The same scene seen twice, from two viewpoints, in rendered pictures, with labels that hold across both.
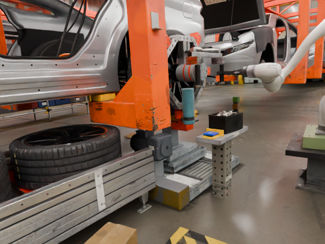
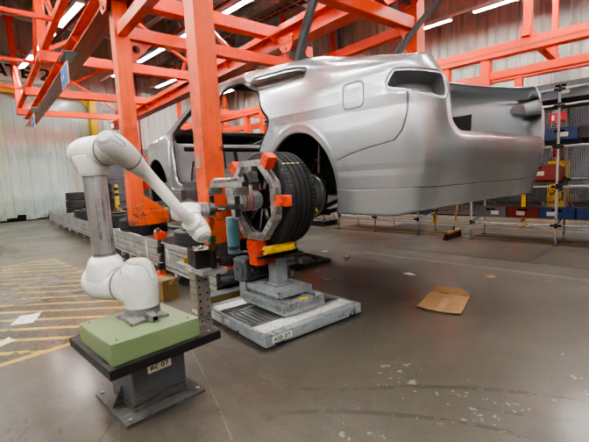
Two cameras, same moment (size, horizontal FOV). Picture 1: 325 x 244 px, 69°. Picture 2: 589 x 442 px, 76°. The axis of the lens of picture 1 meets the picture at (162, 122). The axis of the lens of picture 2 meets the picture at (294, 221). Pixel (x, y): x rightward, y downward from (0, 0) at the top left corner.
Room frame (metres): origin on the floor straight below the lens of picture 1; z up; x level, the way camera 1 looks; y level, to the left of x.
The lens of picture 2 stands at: (2.58, -2.73, 0.99)
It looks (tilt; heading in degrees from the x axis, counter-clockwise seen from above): 7 degrees down; 100
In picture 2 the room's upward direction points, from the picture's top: 3 degrees counter-clockwise
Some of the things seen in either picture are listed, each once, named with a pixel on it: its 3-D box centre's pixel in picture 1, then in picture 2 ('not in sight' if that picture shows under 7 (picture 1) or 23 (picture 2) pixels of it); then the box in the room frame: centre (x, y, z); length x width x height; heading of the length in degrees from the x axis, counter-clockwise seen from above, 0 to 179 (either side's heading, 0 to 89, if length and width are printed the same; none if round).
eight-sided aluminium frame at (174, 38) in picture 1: (184, 72); (254, 200); (1.87, -0.19, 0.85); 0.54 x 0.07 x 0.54; 139
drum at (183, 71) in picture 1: (191, 72); (245, 201); (1.83, -0.24, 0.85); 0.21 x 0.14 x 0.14; 49
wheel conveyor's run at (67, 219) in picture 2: not in sight; (89, 222); (-3.45, 4.96, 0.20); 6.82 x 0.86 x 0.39; 139
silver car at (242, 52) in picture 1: (251, 43); not in sight; (6.34, -2.41, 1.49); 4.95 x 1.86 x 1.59; 139
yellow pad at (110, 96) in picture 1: (103, 97); not in sight; (1.81, 0.44, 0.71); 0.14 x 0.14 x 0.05; 49
